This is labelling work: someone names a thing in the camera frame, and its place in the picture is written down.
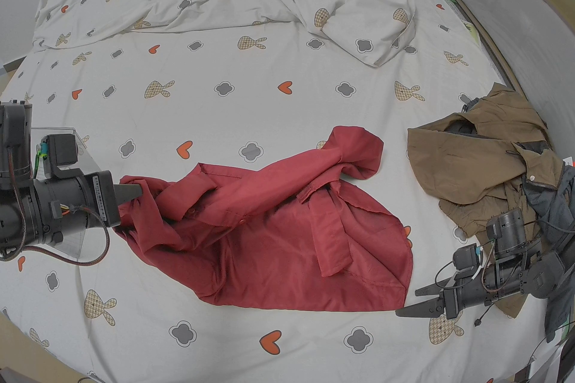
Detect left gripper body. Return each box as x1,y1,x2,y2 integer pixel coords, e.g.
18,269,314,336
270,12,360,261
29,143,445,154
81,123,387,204
32,169,123,248

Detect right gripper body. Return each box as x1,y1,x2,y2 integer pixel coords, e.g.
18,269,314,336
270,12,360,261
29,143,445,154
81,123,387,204
441,276,499,321

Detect red shirt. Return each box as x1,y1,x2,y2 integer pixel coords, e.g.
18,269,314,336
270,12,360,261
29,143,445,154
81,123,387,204
111,125,414,313

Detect clear plastic box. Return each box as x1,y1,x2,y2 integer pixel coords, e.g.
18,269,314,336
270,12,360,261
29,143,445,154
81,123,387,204
30,126,109,267

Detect dark grey garment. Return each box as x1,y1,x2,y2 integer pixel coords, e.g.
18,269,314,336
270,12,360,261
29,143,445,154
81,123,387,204
522,168,575,344

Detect brown jacket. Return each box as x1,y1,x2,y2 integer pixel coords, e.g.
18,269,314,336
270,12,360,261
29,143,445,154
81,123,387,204
406,82,566,326

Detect white printed quilt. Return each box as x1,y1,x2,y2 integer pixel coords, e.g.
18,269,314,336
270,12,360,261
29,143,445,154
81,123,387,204
32,0,417,69

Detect black cable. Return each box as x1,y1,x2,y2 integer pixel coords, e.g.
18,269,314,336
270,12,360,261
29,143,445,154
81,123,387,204
0,206,111,268
432,259,460,291

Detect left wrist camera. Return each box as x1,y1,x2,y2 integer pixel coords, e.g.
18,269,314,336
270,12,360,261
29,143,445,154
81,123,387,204
39,133,84,181

